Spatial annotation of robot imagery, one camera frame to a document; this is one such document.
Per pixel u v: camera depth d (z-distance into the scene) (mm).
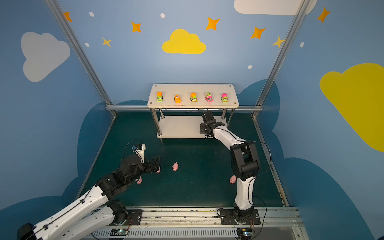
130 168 561
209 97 784
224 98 782
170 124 1111
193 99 782
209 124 738
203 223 745
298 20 734
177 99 782
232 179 860
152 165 686
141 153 686
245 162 522
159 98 783
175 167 905
